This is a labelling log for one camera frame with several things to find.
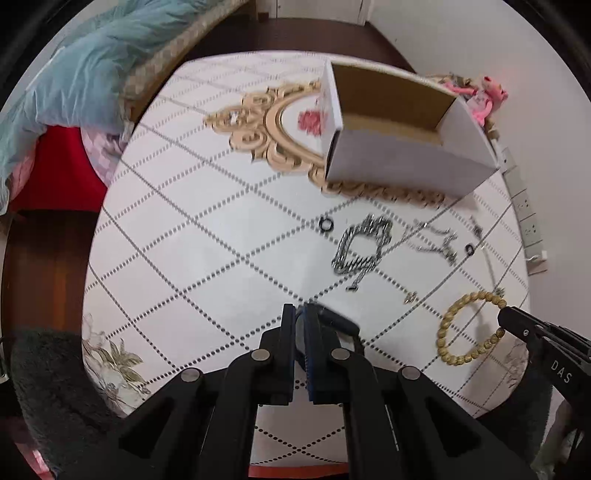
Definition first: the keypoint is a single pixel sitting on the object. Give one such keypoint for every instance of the white door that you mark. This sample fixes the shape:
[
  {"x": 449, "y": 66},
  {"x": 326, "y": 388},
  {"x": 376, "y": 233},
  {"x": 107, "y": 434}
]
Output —
[{"x": 348, "y": 11}]

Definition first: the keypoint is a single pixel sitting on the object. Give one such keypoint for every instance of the pink panther plush toy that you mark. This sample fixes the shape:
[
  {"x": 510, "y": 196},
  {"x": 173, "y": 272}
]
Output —
[{"x": 482, "y": 100}]

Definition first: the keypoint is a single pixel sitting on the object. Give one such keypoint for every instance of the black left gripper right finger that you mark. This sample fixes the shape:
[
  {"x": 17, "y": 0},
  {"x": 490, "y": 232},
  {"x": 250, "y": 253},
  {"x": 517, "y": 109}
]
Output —
[{"x": 378, "y": 421}]

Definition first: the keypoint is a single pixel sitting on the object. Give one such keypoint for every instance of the black smart band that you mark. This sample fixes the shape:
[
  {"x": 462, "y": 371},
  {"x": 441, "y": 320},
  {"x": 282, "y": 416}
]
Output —
[{"x": 337, "y": 322}]

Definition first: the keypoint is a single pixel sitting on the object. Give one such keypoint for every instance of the teal duvet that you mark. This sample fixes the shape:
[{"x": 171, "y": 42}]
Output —
[{"x": 81, "y": 85}]

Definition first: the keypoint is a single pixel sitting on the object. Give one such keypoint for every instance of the white cardboard box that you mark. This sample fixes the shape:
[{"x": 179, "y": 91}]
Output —
[{"x": 392, "y": 128}]

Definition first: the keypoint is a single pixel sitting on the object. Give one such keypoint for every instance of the white power strip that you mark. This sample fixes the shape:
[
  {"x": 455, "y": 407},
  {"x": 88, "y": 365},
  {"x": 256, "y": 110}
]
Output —
[{"x": 536, "y": 256}]

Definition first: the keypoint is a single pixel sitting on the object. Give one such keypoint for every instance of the dark fuzzy stool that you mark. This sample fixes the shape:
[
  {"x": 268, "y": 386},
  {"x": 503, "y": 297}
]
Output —
[{"x": 62, "y": 409}]

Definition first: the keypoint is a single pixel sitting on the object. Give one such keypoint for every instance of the patterned white tablecloth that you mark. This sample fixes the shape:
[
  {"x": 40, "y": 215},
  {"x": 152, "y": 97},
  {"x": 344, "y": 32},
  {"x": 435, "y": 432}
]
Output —
[{"x": 212, "y": 223}]

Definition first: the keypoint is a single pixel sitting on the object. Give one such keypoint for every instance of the bed with checkered mattress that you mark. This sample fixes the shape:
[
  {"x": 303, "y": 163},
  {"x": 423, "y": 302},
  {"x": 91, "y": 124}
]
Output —
[{"x": 145, "y": 80}]

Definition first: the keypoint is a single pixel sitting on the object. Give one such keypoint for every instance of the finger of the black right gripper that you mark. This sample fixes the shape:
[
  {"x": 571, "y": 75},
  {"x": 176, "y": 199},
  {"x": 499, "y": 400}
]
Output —
[{"x": 524, "y": 326}]

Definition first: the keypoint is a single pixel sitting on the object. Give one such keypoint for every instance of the red bed sheet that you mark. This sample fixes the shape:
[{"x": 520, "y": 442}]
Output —
[{"x": 56, "y": 175}]

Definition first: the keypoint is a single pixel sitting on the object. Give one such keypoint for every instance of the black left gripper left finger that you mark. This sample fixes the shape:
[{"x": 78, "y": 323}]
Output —
[{"x": 261, "y": 377}]

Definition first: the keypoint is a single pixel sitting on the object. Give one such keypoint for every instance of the small gold earring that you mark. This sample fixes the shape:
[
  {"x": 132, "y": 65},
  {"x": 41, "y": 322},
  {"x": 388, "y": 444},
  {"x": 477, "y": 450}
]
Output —
[{"x": 411, "y": 297}]

